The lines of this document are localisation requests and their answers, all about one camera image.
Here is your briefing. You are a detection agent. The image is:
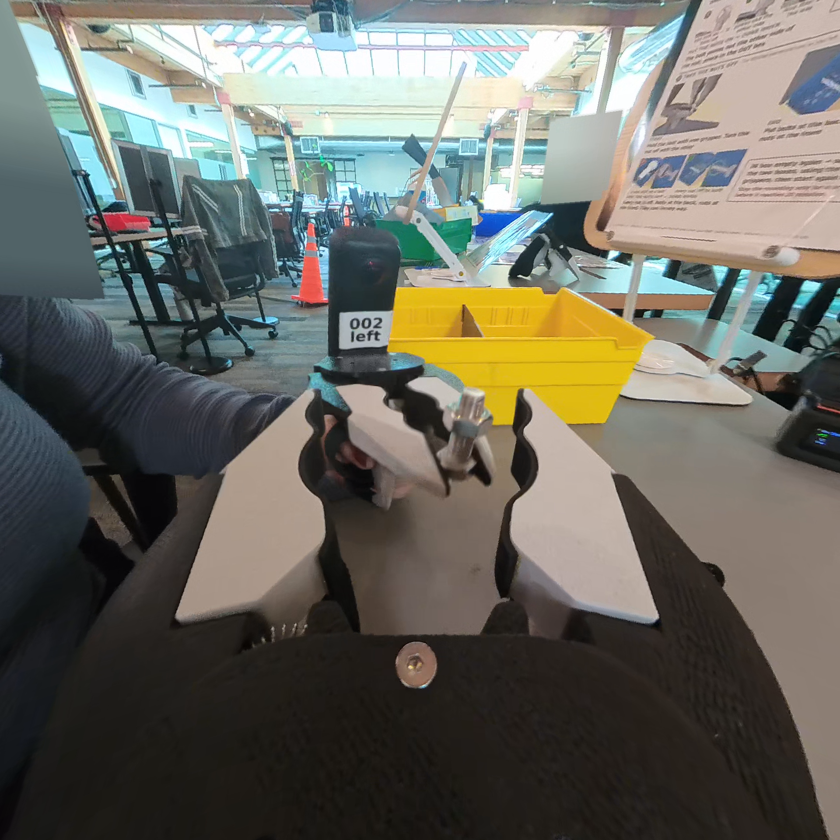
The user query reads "black computer monitor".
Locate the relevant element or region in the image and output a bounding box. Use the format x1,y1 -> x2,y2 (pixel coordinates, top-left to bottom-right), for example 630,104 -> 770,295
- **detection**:
110,139 -> 182,221

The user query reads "blue plastic bin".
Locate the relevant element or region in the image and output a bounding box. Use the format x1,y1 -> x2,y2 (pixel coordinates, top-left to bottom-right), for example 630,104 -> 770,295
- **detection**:
474,210 -> 526,238

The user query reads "black swivel office chair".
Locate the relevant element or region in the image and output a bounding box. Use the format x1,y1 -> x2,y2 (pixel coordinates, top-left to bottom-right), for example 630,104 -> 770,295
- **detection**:
150,176 -> 282,376

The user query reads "grey striped jacket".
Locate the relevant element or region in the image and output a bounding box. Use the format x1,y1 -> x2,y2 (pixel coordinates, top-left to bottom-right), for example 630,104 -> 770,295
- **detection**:
179,176 -> 281,304

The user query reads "brown strap with black clip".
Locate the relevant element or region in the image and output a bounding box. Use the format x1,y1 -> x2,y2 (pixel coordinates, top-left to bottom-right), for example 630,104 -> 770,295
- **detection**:
679,341 -> 770,391

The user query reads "green plastic bin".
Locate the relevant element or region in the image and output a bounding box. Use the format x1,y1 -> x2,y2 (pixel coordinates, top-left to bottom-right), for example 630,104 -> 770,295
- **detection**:
375,217 -> 475,265

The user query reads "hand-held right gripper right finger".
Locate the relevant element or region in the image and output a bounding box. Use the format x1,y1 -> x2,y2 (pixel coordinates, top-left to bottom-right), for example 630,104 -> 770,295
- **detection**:
495,387 -> 659,637

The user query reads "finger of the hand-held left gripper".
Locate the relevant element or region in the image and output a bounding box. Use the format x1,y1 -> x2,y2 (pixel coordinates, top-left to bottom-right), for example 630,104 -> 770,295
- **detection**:
387,377 -> 497,488
336,384 -> 455,497

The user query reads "ceiling mounted projector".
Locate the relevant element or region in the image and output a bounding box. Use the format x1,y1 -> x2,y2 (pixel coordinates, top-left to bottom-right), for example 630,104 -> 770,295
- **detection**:
305,0 -> 358,52

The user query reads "black and white handheld device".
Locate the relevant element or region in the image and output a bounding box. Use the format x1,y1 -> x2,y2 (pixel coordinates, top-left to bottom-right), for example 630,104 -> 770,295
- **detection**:
507,231 -> 583,284

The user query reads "yellow plastic bin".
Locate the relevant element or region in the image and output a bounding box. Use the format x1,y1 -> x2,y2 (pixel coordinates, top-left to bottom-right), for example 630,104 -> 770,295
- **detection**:
387,287 -> 656,427

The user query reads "person's left hand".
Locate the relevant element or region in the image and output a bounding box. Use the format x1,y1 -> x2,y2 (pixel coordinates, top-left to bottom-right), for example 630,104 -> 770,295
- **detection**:
323,416 -> 416,500

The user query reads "black power station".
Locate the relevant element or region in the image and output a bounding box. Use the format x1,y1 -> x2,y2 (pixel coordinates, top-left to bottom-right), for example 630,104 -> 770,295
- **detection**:
774,354 -> 840,475

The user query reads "thin wooden stick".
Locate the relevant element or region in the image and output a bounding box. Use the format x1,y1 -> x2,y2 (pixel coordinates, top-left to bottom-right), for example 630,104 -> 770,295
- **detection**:
403,61 -> 469,225

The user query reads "orange traffic cone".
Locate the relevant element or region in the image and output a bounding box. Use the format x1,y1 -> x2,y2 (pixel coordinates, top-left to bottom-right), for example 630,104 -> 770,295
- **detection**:
290,223 -> 330,307

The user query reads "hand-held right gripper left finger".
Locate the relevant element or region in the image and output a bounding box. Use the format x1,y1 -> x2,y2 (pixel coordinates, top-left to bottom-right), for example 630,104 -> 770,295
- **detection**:
174,387 -> 361,634

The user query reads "wooden office desk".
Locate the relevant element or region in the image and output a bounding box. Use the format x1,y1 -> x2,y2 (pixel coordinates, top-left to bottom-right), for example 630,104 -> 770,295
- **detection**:
88,226 -> 191,329

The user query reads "person's left forearm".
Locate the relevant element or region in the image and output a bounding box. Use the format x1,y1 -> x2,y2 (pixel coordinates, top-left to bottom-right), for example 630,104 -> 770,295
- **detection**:
0,295 -> 298,480

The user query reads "steel hex bolt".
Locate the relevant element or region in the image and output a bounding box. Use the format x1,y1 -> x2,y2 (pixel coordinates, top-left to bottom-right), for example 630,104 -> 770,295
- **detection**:
435,387 -> 490,478

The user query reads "wooden board with instruction sheet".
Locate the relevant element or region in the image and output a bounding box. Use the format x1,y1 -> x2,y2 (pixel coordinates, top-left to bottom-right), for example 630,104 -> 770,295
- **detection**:
583,0 -> 840,281

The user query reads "wood edged desk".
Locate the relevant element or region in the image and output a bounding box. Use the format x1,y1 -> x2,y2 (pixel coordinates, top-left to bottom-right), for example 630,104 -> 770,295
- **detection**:
400,259 -> 716,314

